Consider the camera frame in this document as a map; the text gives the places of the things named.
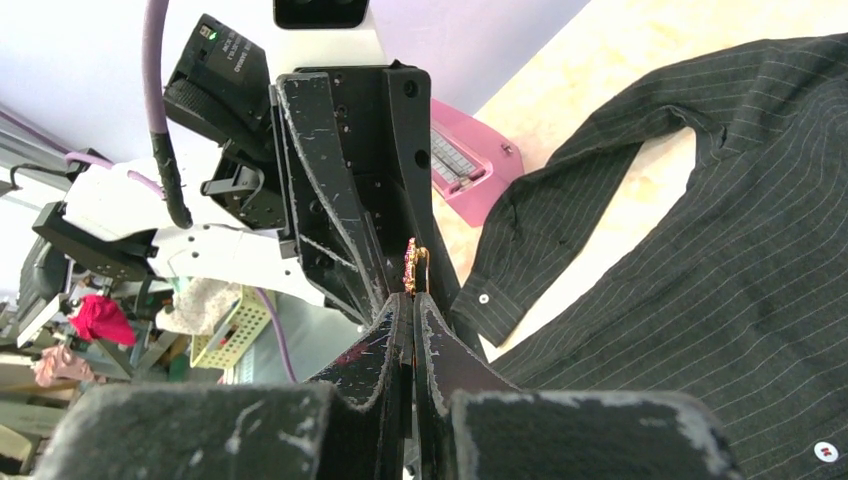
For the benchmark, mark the pink gold brooch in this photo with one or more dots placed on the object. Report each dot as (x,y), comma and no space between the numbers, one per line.
(414,265)

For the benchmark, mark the red cloth in background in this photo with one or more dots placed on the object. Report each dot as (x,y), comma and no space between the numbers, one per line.
(100,318)

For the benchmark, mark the black pinstriped button shirt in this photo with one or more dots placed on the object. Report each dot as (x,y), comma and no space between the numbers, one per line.
(738,296)

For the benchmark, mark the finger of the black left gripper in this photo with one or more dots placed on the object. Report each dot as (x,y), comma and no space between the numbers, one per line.
(383,119)
(335,243)

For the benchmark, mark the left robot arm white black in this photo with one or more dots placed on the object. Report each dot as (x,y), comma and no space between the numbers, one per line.
(220,207)

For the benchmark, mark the pink stapler box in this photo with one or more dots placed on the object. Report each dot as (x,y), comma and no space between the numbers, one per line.
(471,163)

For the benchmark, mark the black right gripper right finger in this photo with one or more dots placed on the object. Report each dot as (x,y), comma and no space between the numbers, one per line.
(473,424)

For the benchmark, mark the yellow perforated basket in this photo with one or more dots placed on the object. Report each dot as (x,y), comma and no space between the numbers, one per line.
(237,329)

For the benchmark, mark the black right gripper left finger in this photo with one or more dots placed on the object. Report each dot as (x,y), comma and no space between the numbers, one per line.
(346,422)

